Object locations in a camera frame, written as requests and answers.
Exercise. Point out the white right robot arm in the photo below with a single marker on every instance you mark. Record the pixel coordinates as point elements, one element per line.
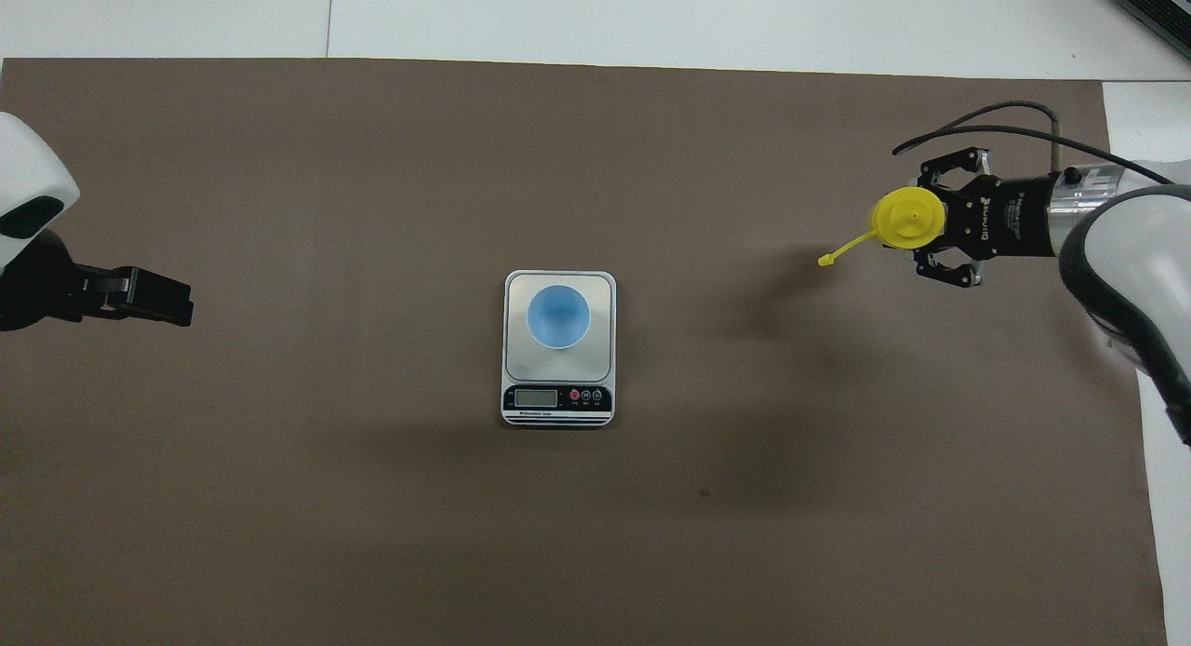
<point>1144,246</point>

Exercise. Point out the light blue plastic cup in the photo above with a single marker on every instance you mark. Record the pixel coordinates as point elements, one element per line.
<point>558,316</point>

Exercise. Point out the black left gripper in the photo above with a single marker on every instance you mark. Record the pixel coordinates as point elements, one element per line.
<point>42,288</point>

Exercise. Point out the grey ribbed metal device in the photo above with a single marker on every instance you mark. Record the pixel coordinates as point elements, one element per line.
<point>1158,4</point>

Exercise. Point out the silver digital kitchen scale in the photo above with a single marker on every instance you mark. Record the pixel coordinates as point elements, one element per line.
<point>558,385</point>

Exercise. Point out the brown paper table mat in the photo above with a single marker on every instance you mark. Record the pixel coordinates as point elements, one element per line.
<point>558,534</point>

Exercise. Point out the yellow squeeze bottle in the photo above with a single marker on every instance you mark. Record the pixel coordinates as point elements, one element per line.
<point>907,218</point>

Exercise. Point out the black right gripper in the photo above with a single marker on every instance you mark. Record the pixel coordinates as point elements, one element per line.
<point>1010,218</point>

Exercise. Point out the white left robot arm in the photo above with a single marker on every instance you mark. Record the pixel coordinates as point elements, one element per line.
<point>28,162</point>

